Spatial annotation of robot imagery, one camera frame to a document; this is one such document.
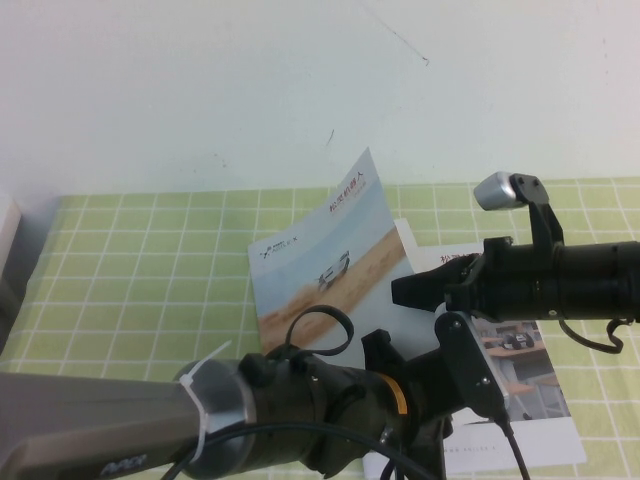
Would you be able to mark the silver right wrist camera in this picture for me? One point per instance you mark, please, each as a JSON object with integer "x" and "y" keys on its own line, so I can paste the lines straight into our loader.
{"x": 495, "y": 192}

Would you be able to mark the green checked tablecloth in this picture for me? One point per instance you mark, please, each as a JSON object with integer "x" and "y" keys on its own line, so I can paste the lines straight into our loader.
{"x": 125, "y": 280}

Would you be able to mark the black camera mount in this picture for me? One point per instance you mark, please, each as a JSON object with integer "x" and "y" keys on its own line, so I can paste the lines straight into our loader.
{"x": 465, "y": 360}
{"x": 545, "y": 220}

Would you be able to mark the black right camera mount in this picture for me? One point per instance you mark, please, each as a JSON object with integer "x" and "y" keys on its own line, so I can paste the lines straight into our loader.
{"x": 545, "y": 220}

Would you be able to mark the desert cover AgileX booklet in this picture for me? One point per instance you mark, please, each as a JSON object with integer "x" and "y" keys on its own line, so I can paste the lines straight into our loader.
{"x": 320, "y": 240}

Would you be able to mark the office photo cover booklet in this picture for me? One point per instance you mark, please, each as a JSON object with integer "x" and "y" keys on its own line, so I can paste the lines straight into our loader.
{"x": 530, "y": 440}

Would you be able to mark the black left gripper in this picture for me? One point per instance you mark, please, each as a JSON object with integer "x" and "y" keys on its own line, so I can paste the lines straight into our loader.
{"x": 422, "y": 400}

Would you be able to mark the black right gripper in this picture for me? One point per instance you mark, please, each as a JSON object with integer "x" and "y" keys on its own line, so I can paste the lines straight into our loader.
{"x": 525, "y": 280}

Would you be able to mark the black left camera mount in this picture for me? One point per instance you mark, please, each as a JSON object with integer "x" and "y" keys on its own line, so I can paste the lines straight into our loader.
{"x": 465, "y": 360}

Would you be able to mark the white zip tie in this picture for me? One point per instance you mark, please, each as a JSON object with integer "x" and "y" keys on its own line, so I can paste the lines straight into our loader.
{"x": 197, "y": 415}

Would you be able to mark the white box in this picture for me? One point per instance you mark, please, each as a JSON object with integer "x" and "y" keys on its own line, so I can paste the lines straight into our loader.
{"x": 7, "y": 225}

